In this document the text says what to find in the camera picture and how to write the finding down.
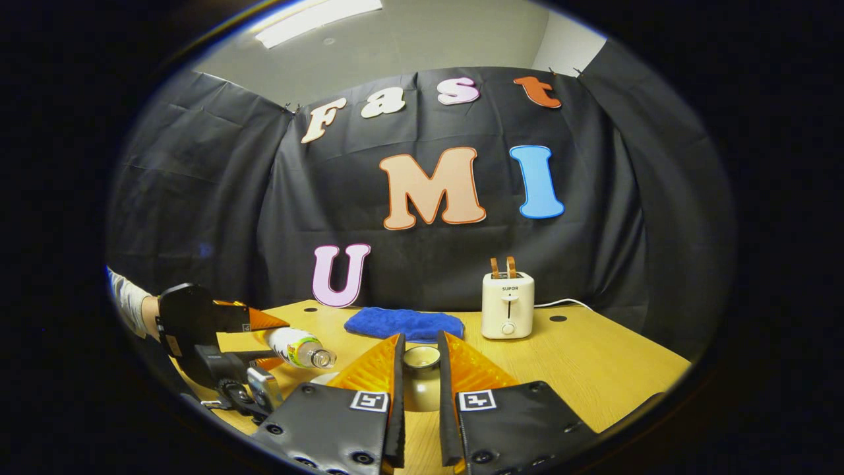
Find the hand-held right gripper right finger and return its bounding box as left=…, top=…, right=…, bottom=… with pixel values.
left=437, top=329, right=601, bottom=475

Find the clear water bottle orange label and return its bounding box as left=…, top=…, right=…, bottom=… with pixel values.
left=264, top=327, right=338, bottom=369

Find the blue folded towel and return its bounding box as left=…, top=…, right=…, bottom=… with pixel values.
left=344, top=306, right=465, bottom=344

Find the cream ceramic teacup lid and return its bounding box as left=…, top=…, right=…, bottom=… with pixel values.
left=402, top=345, right=442, bottom=414

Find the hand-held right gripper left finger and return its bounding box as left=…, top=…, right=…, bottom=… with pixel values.
left=249, top=332, right=407, bottom=475

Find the black backdrop cloth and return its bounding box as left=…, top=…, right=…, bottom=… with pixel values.
left=105, top=40, right=733, bottom=358

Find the cream white toaster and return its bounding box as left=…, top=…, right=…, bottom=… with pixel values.
left=481, top=271, right=535, bottom=340

